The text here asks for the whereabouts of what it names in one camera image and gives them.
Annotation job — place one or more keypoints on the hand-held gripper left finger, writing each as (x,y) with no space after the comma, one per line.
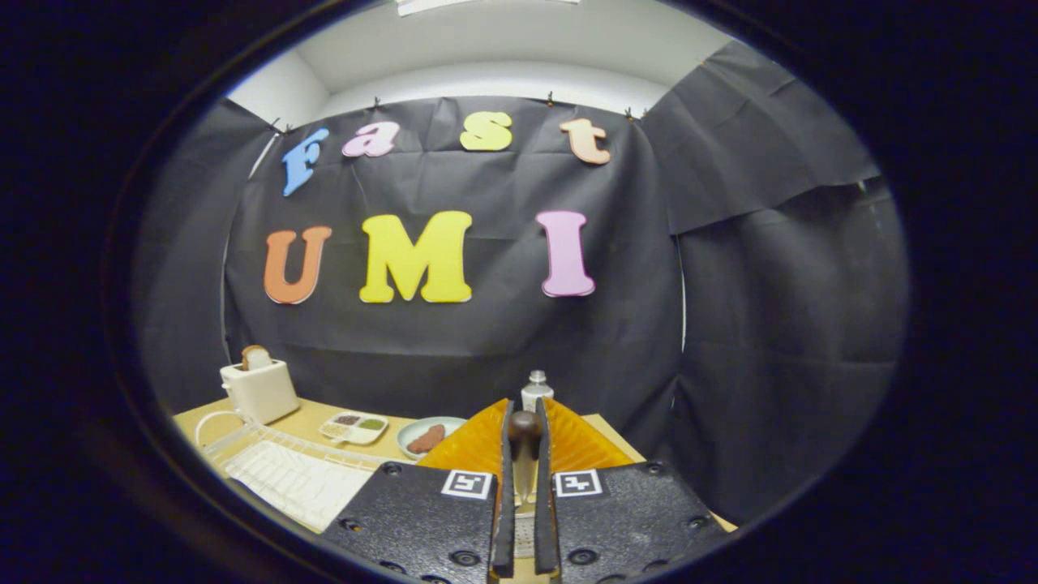
(422,519)

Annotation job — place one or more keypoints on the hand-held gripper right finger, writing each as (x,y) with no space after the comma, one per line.
(624,519)

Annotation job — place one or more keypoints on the pale green plate with meat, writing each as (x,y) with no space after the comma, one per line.
(413,430)

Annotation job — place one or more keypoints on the brown meat piece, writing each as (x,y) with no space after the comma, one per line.
(426,439)

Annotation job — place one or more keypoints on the white divided grain tray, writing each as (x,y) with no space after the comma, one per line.
(354,428)

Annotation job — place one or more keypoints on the white toaster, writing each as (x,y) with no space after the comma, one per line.
(261,393)

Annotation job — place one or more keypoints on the bread slice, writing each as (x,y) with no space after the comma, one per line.
(257,357)

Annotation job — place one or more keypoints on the ceiling light panel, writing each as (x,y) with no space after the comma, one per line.
(486,4)

